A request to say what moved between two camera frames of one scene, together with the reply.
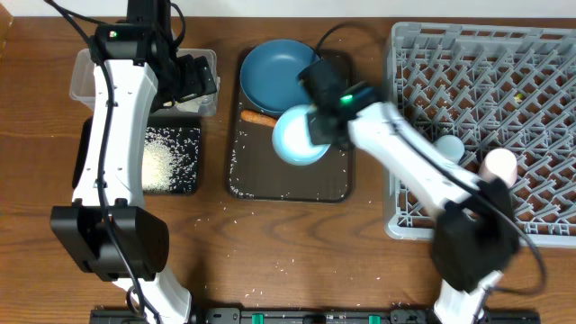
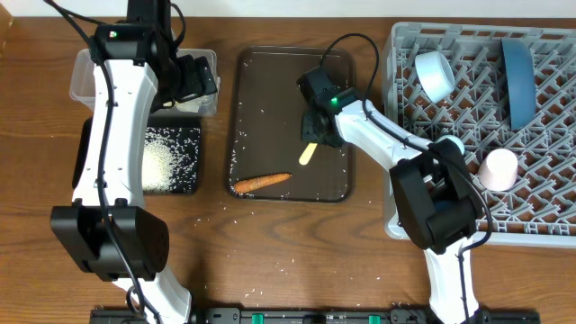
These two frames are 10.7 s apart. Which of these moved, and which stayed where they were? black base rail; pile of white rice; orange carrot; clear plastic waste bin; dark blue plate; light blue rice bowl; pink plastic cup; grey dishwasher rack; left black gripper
Moved: light blue rice bowl; orange carrot; dark blue plate
Stayed: left black gripper; grey dishwasher rack; black base rail; pile of white rice; clear plastic waste bin; pink plastic cup
